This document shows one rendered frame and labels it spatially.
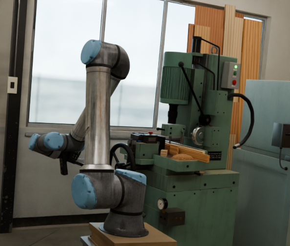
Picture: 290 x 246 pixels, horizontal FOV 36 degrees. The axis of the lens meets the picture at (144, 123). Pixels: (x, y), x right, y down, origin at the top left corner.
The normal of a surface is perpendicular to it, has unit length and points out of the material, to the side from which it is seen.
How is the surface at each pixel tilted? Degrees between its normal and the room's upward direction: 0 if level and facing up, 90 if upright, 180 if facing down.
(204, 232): 90
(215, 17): 87
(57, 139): 74
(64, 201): 90
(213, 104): 90
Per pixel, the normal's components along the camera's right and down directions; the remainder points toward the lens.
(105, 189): 0.63, -0.11
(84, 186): -0.77, 0.00
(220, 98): 0.56, 0.11
